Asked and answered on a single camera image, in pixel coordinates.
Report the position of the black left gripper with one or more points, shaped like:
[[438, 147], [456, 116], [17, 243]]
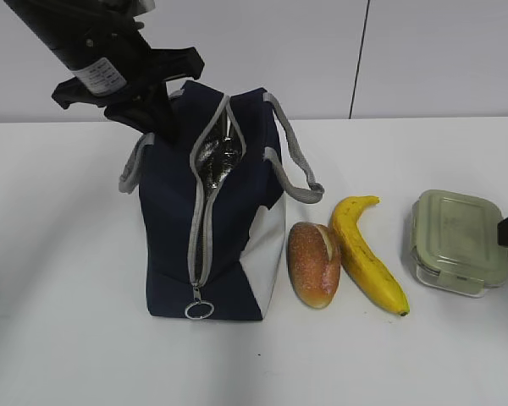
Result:
[[115, 68]]

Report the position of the green lid glass container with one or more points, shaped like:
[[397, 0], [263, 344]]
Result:
[[453, 243]]

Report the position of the navy and white lunch bag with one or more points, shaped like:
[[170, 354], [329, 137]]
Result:
[[214, 203]]

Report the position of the yellow banana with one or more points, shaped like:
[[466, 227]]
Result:
[[366, 270]]

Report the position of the brown bread roll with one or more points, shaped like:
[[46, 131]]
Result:
[[314, 262]]

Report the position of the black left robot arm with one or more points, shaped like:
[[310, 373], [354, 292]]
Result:
[[59, 23]]

